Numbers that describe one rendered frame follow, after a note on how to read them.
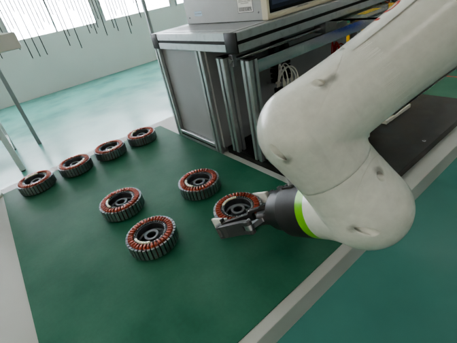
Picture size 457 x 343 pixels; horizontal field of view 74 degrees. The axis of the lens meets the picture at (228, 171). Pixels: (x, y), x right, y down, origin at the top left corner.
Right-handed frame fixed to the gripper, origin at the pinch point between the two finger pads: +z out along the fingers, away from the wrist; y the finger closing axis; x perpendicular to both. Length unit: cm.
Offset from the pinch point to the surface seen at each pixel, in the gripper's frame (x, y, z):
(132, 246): -4.8, 23.2, 5.6
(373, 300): 71, -51, 32
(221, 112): -24.0, -18.5, 18.6
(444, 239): 73, -103, 27
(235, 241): 4.4, 5.5, -3.3
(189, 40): -44.9, -16.1, 12.5
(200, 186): -8.1, 1.4, 10.9
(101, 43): -309, -162, 568
